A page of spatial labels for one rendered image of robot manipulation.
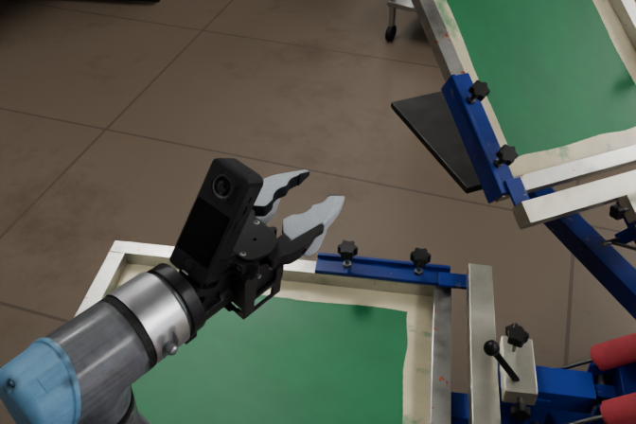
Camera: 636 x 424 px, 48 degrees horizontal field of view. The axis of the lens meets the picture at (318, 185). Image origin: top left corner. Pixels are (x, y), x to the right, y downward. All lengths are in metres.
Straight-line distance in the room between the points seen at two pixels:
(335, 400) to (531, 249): 1.92
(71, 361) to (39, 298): 2.50
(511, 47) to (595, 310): 1.47
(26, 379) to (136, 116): 3.46
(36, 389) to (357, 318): 1.05
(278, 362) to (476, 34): 0.92
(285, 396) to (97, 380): 0.87
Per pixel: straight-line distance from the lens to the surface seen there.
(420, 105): 2.25
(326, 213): 0.72
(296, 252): 0.68
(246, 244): 0.68
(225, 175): 0.63
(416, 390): 1.47
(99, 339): 0.62
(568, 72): 1.90
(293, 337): 1.54
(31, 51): 4.87
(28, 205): 3.57
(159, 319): 0.63
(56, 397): 0.61
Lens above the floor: 2.15
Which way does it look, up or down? 39 degrees down
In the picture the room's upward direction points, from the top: straight up
